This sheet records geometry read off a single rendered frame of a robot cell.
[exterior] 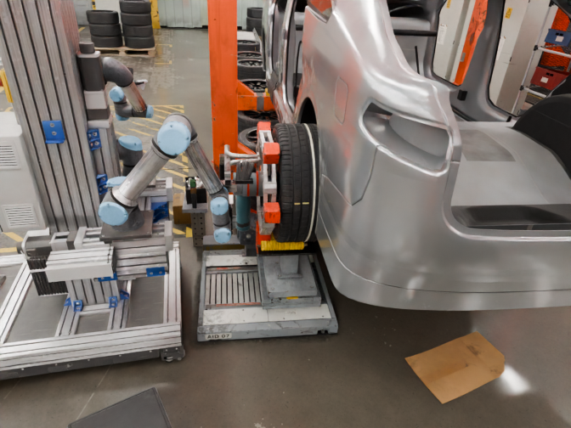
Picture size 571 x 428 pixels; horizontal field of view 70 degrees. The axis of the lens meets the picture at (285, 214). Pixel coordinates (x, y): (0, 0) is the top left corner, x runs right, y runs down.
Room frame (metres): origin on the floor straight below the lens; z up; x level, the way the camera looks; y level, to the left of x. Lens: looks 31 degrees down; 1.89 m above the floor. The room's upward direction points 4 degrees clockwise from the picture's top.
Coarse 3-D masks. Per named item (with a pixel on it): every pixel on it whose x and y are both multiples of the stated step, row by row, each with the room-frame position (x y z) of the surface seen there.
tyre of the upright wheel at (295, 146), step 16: (288, 128) 2.05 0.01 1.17; (304, 128) 2.06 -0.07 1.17; (288, 144) 1.90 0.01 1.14; (304, 144) 1.91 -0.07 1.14; (288, 160) 1.83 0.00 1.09; (304, 160) 1.84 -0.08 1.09; (288, 176) 1.78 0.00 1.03; (304, 176) 1.79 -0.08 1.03; (288, 192) 1.74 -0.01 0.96; (304, 192) 1.76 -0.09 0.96; (288, 208) 1.73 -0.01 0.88; (304, 208) 1.74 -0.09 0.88; (288, 224) 1.73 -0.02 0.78; (304, 224) 1.75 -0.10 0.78; (288, 240) 1.82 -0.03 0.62; (304, 240) 1.84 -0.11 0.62
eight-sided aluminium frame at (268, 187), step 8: (264, 136) 2.11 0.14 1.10; (256, 152) 2.28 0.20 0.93; (264, 168) 1.84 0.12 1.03; (272, 168) 1.84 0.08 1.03; (264, 176) 1.81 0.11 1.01; (272, 176) 1.82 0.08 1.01; (264, 184) 1.78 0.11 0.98; (272, 184) 1.79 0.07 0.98; (264, 192) 1.77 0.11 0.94; (272, 192) 1.77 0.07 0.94; (264, 200) 1.77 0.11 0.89; (272, 200) 1.77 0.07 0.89; (264, 224) 1.77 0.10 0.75; (272, 224) 1.77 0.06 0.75; (264, 232) 1.91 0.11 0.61
